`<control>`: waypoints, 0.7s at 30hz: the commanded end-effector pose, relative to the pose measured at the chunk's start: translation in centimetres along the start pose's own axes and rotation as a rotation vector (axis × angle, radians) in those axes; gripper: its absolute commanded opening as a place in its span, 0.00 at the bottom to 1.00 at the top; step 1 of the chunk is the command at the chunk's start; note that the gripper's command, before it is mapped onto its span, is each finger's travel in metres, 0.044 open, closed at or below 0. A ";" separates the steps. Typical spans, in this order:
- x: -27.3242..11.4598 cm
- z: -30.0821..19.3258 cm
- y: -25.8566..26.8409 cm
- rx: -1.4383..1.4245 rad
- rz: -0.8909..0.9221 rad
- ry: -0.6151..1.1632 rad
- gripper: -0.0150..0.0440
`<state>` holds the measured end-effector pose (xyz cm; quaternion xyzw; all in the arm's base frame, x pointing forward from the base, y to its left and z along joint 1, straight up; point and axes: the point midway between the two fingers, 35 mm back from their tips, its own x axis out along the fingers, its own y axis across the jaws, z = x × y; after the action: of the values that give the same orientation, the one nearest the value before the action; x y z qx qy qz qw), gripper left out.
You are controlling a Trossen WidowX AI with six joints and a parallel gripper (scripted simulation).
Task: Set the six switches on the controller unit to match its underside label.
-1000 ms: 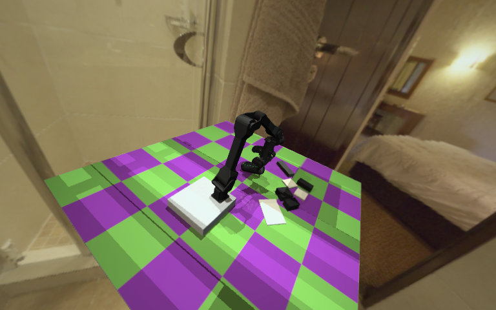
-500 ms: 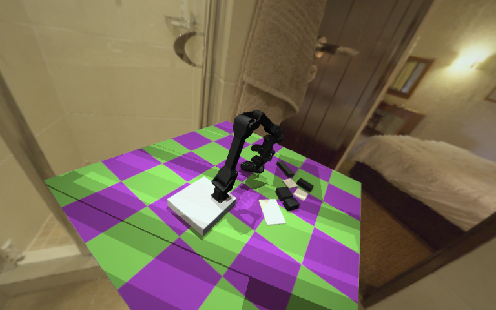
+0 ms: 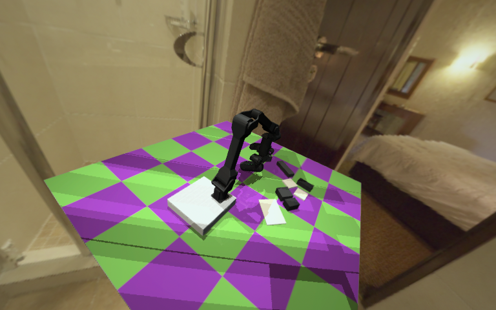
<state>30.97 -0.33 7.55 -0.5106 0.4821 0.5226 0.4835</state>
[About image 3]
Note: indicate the dark grey controller unit with green rocker switches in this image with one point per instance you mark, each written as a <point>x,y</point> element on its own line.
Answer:
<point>249,166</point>

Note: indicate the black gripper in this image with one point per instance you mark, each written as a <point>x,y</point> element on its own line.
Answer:
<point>264,154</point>

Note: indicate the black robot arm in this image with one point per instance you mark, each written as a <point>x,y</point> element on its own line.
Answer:
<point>242,126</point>

